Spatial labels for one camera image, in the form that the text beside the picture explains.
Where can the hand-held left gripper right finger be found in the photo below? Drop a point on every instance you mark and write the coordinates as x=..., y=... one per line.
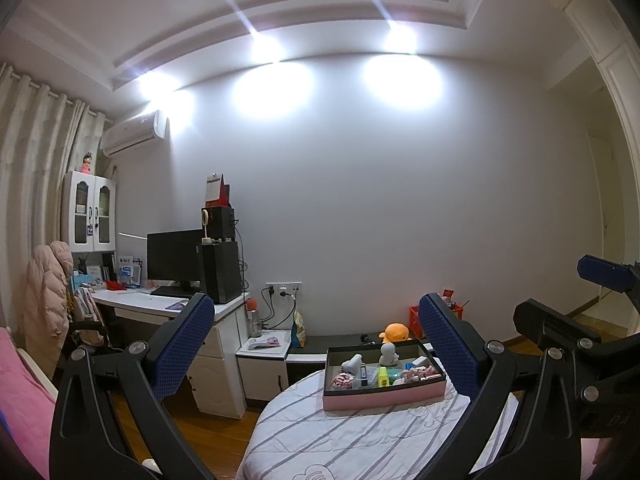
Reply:
x=447, y=345

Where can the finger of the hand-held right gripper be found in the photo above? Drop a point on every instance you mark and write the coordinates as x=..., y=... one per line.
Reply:
x=550, y=322
x=605, y=272

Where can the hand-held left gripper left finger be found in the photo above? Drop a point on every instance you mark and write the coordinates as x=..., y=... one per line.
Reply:
x=182, y=350

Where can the small white box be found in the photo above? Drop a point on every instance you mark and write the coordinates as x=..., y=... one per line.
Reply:
x=419, y=361

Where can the teal toy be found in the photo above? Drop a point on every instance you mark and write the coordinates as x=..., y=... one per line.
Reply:
x=395, y=374

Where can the white figurine with pearl ball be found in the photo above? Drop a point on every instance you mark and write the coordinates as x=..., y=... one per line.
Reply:
x=387, y=355

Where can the pink storage box grey inside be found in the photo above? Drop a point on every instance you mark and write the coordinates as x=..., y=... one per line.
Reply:
x=380, y=397

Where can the small blue patterned box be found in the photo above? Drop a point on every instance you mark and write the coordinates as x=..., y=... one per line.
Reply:
x=363, y=376

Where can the pastel building block toy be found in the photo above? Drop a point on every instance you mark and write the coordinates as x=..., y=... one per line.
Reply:
x=344, y=381

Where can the red plastic crate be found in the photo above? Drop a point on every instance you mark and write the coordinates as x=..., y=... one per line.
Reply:
x=415, y=322

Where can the white desk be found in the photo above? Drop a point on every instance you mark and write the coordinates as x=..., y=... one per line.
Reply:
x=225, y=360

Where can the small red card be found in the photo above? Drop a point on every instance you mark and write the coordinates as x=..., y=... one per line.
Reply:
x=447, y=294

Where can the orange octopus plush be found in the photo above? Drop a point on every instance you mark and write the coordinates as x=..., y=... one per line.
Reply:
x=395, y=332

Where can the black keyboard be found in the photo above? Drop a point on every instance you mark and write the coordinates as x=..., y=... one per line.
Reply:
x=172, y=291

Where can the pink printed bedsheet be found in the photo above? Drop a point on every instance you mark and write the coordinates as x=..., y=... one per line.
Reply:
x=595, y=460

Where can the clear bottle orange cap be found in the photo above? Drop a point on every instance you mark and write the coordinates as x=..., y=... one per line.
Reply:
x=255, y=320

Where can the small black device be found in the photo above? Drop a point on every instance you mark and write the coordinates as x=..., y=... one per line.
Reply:
x=367, y=338

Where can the white side cabinet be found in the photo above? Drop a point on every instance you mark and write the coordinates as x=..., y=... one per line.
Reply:
x=260, y=375

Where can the flat printed packets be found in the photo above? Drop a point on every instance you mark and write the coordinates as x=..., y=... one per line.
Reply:
x=264, y=343

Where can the black computer tower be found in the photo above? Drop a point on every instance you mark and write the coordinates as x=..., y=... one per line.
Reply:
x=222, y=272

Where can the black computer monitor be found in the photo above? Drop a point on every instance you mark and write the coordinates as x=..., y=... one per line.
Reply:
x=172, y=260

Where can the small red desk item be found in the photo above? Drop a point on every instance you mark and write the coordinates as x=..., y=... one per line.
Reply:
x=115, y=285

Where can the blue box on desk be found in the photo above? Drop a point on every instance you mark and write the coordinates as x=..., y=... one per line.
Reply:
x=129, y=270

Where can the yellow snack bag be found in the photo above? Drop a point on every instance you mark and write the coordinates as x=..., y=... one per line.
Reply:
x=299, y=330

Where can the small cream desk lamp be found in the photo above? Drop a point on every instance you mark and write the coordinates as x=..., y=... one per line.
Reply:
x=205, y=222

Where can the black speaker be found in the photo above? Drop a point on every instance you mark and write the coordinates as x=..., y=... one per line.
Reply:
x=222, y=222

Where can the white striped quilt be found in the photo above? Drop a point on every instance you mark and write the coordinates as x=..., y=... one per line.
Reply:
x=350, y=440

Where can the pink puffer jacket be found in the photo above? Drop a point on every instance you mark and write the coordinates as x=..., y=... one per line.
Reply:
x=45, y=300

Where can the red desk calendar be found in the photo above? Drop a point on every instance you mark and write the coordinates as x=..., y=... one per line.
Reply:
x=217, y=192

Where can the white glass door cabinet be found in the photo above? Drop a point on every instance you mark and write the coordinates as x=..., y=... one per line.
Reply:
x=90, y=210

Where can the pink blanket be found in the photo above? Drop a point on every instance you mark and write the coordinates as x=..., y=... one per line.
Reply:
x=20, y=395

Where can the white wardrobe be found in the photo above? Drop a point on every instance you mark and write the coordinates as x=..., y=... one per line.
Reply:
x=620, y=85

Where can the small doll figure pink dress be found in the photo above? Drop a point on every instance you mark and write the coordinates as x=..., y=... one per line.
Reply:
x=87, y=164

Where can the white air conditioner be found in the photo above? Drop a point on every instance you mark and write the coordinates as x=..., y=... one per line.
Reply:
x=132, y=132

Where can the beige curtain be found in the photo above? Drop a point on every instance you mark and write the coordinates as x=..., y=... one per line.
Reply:
x=30, y=160

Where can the ceiling spotlight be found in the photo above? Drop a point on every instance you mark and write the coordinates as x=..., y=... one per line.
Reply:
x=150, y=74
x=262, y=45

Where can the white wall outlet strip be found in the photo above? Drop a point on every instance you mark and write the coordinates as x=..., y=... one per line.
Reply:
x=283, y=290

